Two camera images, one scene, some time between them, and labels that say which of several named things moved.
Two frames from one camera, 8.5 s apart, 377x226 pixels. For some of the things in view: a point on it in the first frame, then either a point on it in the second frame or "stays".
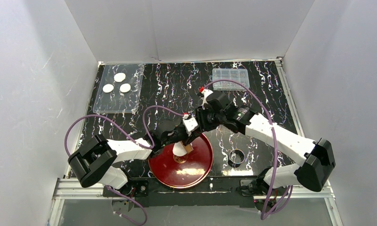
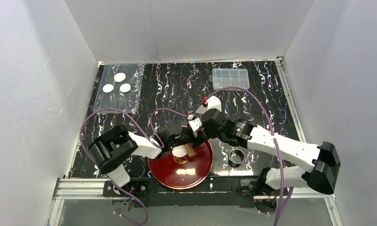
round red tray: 168,173 stays
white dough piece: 179,149 stays
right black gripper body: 202,117 to 203,129
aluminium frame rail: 73,189 stays
